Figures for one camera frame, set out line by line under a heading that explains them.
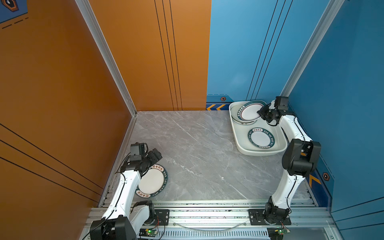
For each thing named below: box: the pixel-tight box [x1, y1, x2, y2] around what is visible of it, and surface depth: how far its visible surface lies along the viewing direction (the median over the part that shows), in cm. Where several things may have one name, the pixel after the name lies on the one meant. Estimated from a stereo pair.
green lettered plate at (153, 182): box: [135, 163, 168, 199], surface depth 85 cm
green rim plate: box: [236, 100, 268, 122], surface depth 104 cm
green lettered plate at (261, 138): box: [247, 127, 275, 149], surface depth 104 cm
